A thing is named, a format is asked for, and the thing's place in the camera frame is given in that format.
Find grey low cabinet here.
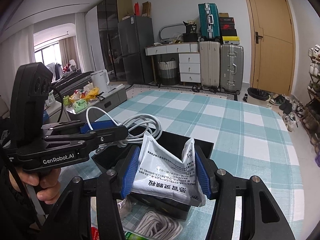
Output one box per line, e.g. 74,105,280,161
42,83,128,123

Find wooden shoe rack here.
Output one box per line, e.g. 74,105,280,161
302,44,319,155

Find striped white rope bag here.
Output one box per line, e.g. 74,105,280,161
117,198,183,239

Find beige suitcase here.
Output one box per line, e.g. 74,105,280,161
199,41,221,88

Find teal suitcase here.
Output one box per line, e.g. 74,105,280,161
198,3,221,42

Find woven laundry basket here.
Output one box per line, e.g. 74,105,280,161
158,58,179,86

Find wooden door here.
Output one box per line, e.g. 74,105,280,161
246,0,296,95

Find black trash bin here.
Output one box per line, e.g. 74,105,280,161
247,87,271,107

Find black cardboard box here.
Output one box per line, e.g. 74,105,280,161
93,132,214,220

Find purple bag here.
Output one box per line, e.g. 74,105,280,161
315,154,320,167

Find white medicine sachet bag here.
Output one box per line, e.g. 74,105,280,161
131,132,206,207

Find white drawer desk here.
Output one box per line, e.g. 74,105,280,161
145,42,201,83

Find teal checkered tablecloth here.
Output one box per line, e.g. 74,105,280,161
109,90,304,238

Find dark grey refrigerator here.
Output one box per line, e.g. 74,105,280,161
118,15,154,85

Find white electric kettle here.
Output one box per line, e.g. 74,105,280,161
91,69,110,93

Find silver suitcase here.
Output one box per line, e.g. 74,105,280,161
220,44,244,95

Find person's left hand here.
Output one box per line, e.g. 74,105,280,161
16,168,61,205

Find stacked shoe boxes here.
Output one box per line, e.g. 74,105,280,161
219,12,240,45

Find grey white cable bundle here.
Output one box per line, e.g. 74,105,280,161
85,106,163,148

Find green white medicine bag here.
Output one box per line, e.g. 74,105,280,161
124,231,147,240

